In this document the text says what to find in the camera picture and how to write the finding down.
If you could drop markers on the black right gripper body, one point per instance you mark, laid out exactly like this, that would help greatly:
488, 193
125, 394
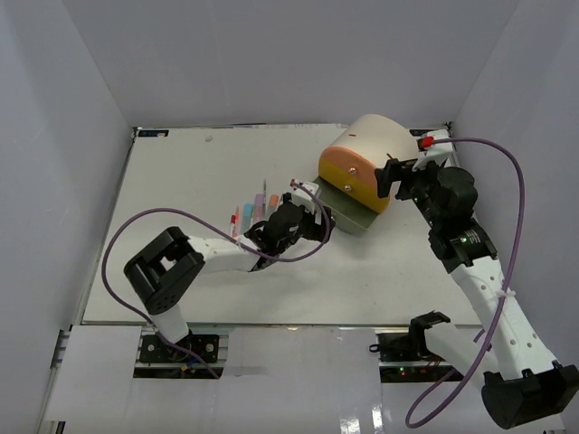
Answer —
417, 185

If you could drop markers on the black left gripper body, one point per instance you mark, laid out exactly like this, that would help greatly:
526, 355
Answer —
310, 230

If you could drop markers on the orange cap highlighter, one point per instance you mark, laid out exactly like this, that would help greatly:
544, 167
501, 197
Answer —
273, 203

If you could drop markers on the grey-green bottom drawer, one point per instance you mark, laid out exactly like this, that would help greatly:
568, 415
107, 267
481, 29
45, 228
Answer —
350, 216

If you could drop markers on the purple cap highlighter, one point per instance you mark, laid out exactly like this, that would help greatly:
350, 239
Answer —
258, 208

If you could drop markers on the light blue cap highlighter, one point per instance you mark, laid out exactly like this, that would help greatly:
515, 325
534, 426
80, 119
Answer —
247, 213

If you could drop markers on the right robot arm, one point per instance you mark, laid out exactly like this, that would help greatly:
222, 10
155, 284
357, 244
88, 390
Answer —
518, 377

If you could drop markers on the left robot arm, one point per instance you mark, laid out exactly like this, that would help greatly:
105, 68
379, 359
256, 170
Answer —
166, 268

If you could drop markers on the yellow middle drawer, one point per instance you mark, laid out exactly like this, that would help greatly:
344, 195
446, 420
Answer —
363, 193

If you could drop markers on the pink top drawer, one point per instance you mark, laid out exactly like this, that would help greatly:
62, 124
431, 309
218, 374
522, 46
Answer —
346, 158

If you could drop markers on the cream round drawer cabinet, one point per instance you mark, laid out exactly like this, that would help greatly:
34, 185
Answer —
378, 139

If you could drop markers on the dark XDOF logo sticker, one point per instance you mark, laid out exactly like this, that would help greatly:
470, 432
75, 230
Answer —
419, 132

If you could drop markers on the left XDOF logo sticker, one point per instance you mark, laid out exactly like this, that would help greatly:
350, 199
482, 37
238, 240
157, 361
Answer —
153, 133

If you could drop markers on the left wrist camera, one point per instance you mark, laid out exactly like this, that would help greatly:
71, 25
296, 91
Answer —
304, 194

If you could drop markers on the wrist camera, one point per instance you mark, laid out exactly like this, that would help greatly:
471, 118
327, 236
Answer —
304, 194
434, 146

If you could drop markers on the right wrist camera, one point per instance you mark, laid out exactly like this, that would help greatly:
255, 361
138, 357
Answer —
434, 146

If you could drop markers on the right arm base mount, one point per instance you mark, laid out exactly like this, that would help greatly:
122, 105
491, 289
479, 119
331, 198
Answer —
403, 357

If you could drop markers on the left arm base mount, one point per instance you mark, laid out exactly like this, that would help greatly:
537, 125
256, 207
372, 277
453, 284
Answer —
201, 357

